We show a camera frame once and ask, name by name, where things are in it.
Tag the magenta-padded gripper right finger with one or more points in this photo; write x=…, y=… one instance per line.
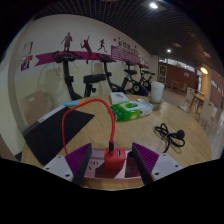
x=165, y=165

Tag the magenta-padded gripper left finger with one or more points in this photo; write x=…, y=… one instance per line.
x=58, y=165

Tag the red charger block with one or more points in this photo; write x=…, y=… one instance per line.
x=115, y=160

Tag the black mouse pad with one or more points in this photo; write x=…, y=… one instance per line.
x=53, y=136

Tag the grey slim flat book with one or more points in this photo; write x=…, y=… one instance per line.
x=46, y=117

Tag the brown round coaster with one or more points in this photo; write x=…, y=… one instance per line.
x=156, y=106

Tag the blue and orange marker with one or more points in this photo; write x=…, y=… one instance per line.
x=71, y=103

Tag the green wet wipes pack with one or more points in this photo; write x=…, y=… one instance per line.
x=131, y=110

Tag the group of wooden tables and chairs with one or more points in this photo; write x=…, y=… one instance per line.
x=205, y=111

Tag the white paper cup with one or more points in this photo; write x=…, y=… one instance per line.
x=157, y=91

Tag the small white box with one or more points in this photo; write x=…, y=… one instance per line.
x=119, y=97

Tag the row of black exercise bikes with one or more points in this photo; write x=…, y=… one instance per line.
x=66, y=78

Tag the group of ceiling lights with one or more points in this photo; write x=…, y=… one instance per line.
x=153, y=5

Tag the round glowing wall lamp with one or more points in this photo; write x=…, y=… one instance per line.
x=204, y=70

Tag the group of small wall posters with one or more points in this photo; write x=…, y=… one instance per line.
x=27, y=48

